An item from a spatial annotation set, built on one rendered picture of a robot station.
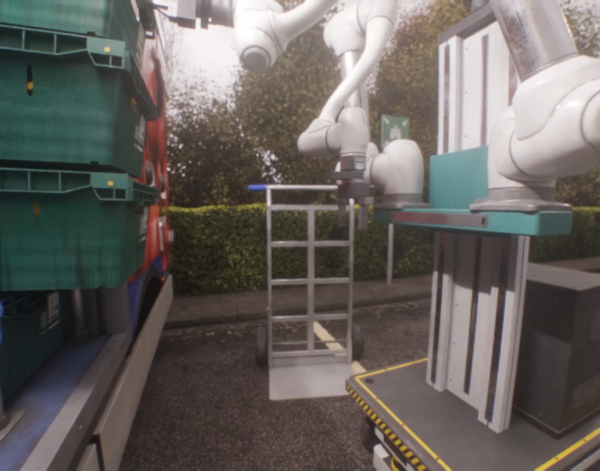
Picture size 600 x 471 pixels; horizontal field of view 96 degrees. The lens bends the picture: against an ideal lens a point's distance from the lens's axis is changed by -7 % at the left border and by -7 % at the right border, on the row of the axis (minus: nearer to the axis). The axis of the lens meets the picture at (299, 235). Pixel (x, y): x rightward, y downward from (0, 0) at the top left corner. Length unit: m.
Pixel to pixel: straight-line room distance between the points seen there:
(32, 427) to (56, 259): 0.35
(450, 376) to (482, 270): 0.48
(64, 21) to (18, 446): 0.85
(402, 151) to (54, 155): 1.06
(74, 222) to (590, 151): 0.99
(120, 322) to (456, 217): 1.17
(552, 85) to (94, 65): 0.90
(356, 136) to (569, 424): 1.22
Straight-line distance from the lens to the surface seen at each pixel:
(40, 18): 0.88
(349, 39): 1.39
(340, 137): 1.01
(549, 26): 0.78
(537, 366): 1.34
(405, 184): 1.19
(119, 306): 1.20
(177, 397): 2.00
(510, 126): 0.88
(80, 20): 0.85
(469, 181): 1.15
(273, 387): 1.96
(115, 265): 0.75
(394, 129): 3.93
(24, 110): 0.82
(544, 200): 0.90
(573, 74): 0.74
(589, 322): 1.33
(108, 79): 0.78
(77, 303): 1.22
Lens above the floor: 1.09
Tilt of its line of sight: 6 degrees down
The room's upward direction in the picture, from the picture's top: straight up
